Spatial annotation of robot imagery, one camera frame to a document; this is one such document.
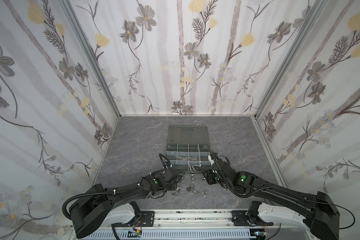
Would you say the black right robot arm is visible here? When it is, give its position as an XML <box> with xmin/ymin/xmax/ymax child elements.
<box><xmin>206</xmin><ymin>152</ymin><xmax>340</xmax><ymax>240</ymax></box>

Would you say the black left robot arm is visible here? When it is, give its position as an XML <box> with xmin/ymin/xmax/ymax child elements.
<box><xmin>62</xmin><ymin>168</ymin><xmax>183</xmax><ymax>239</ymax></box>

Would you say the green transparent compartment box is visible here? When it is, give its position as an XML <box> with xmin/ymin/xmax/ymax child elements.
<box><xmin>166</xmin><ymin>125</ymin><xmax>211</xmax><ymax>174</ymax></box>

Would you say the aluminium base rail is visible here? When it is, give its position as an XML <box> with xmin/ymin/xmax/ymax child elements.
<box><xmin>86</xmin><ymin>203</ymin><xmax>316</xmax><ymax>240</ymax></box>

